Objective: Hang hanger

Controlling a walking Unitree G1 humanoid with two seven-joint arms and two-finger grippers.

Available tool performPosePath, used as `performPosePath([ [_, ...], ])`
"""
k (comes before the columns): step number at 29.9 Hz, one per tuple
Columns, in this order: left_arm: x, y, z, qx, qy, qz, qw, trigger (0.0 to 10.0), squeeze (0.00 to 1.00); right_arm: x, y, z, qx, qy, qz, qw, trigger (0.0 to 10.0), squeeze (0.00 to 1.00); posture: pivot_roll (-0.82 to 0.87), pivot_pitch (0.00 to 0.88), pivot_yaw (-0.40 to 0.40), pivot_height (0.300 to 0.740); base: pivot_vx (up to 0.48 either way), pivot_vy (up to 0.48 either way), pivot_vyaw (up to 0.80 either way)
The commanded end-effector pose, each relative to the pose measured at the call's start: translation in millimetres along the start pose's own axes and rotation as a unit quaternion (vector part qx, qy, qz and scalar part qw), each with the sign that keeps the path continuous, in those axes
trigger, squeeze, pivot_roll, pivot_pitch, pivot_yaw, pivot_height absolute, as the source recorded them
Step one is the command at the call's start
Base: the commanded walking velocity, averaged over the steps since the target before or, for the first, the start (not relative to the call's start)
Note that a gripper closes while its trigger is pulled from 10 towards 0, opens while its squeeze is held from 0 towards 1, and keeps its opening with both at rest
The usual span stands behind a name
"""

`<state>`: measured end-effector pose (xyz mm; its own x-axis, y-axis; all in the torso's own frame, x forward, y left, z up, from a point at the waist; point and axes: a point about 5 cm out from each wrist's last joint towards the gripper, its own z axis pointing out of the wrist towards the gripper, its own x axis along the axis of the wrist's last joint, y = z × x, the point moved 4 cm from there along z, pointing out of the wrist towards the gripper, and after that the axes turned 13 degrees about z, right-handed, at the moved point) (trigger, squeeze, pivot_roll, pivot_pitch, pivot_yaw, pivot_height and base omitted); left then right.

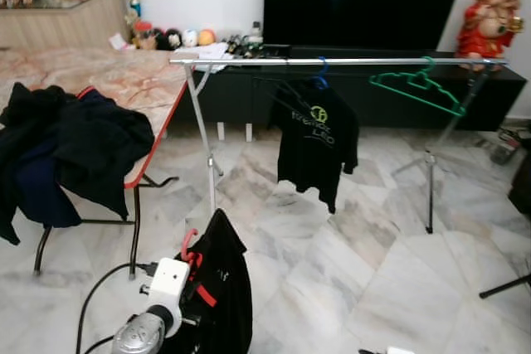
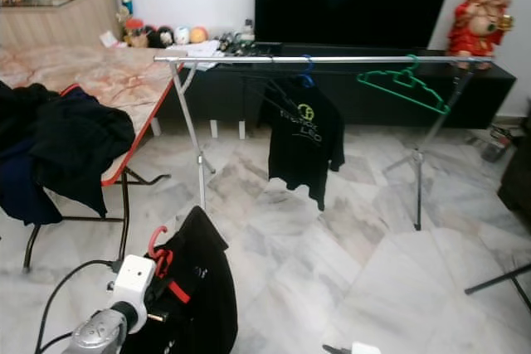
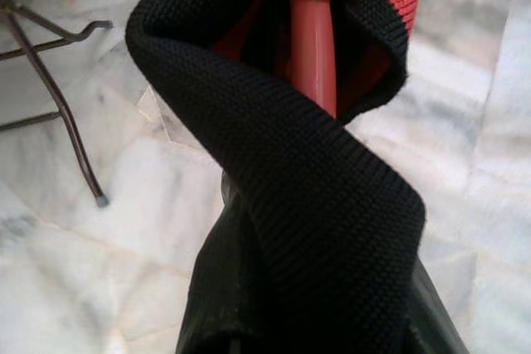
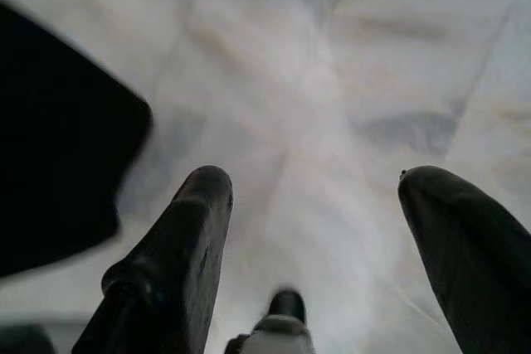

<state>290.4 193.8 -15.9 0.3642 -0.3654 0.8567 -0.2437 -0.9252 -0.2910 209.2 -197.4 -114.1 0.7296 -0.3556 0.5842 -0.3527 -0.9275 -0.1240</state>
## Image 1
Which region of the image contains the navy polo shirt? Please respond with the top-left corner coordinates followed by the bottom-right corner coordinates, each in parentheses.
top-left (12, 155), bottom-right (82, 229)

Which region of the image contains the black plastic hanger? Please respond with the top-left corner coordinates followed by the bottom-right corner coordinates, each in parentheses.
top-left (261, 64), bottom-right (312, 110)

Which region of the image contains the black printed T-shirt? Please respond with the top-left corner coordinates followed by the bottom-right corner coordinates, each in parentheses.
top-left (270, 85), bottom-right (360, 214)

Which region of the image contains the wooden sideboard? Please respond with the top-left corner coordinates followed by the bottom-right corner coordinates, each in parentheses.
top-left (0, 0), bottom-right (129, 50)

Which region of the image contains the black flat television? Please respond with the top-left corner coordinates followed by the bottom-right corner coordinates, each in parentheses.
top-left (264, 0), bottom-right (471, 52)

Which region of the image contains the black tripod leg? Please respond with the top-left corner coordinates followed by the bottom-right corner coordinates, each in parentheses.
top-left (479, 274), bottom-right (531, 299)

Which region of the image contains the red laughing Buddha statue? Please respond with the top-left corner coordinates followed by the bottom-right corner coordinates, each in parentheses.
top-left (455, 0), bottom-right (524, 61)

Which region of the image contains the red plastic hanger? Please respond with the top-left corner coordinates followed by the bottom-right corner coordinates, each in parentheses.
top-left (180, 228), bottom-right (218, 309)

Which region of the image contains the blue plastic hanger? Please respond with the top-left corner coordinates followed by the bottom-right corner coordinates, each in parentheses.
top-left (314, 57), bottom-right (330, 90)

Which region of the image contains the metal clothes rack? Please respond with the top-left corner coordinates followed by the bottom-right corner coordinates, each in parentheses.
top-left (170, 56), bottom-right (509, 235)

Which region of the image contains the grey power strip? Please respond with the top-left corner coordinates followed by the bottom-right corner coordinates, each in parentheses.
top-left (494, 143), bottom-right (519, 164)

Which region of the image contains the dark sofa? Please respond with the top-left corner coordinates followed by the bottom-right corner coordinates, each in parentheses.
top-left (508, 151), bottom-right (531, 216)

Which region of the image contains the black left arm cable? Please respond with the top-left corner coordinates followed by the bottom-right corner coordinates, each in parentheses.
top-left (76, 261), bottom-right (158, 354)

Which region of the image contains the green plastic hanger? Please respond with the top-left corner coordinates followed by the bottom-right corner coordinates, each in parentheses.
top-left (369, 57), bottom-right (467, 118)

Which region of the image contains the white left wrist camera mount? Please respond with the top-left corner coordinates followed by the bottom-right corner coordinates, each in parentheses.
top-left (141, 257), bottom-right (190, 318)

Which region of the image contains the black television console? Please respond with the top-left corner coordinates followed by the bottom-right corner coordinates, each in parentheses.
top-left (170, 43), bottom-right (528, 133)

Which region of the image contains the marble folding table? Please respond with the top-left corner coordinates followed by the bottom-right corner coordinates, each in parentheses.
top-left (0, 46), bottom-right (189, 276)

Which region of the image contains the orange red plush toy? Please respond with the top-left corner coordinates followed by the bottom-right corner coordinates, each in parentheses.
top-left (197, 28), bottom-right (218, 46)

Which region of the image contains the red lidded jar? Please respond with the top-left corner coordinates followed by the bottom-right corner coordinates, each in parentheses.
top-left (133, 21), bottom-right (156, 50)

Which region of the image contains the black red plush toy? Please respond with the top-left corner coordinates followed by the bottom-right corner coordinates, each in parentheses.
top-left (153, 29), bottom-right (183, 50)

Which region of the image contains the white paper stack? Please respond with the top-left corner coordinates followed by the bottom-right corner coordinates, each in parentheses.
top-left (187, 41), bottom-right (237, 73)

